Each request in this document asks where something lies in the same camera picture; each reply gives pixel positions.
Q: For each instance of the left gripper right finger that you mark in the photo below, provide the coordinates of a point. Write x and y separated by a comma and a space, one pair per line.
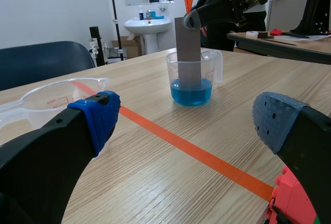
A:
305, 141

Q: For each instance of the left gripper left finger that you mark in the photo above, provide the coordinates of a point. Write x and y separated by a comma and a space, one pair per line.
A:
38, 162

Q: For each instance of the grey metal plate orange strip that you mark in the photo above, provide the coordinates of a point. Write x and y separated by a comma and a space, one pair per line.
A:
187, 48

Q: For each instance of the person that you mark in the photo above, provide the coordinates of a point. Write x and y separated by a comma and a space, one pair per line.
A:
225, 37

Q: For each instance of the toy brick block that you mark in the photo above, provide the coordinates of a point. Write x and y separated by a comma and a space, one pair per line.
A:
287, 195

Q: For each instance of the empty clear plastic beaker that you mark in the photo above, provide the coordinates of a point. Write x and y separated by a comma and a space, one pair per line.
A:
38, 99

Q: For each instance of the white wash basin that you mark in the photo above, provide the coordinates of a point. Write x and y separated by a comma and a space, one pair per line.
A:
147, 26

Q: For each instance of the wooden desk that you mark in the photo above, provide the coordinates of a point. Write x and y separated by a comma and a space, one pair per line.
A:
284, 48

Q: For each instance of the brown cardboard box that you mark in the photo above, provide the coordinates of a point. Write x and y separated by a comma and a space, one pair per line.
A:
133, 48

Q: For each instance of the clear beaker with blue liquid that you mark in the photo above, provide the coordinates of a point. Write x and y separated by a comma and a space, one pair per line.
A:
191, 97

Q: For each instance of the dark blue chair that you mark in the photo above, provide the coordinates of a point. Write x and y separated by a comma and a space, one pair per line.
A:
38, 63

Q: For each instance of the thin black pole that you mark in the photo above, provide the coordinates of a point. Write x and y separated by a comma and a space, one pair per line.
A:
115, 14

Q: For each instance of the black metal stand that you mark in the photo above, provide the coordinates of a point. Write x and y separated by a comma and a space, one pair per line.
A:
314, 9

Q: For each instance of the thick black post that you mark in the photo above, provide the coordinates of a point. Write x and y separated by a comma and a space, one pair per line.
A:
97, 45

